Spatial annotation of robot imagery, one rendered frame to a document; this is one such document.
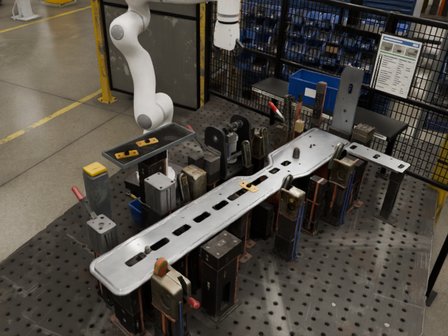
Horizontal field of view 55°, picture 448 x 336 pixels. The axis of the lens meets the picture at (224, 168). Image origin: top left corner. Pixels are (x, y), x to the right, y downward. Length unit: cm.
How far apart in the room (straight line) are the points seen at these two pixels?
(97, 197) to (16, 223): 177
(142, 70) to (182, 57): 234
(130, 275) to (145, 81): 87
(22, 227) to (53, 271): 143
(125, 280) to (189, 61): 305
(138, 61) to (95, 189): 59
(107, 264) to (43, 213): 198
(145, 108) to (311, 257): 97
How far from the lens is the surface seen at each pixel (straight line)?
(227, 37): 173
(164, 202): 161
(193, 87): 428
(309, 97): 247
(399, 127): 241
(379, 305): 185
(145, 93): 193
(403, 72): 241
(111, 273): 144
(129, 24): 184
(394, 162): 214
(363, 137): 224
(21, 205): 355
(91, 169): 163
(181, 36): 417
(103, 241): 152
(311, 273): 188
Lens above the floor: 203
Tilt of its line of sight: 33 degrees down
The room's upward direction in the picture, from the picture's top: 3 degrees clockwise
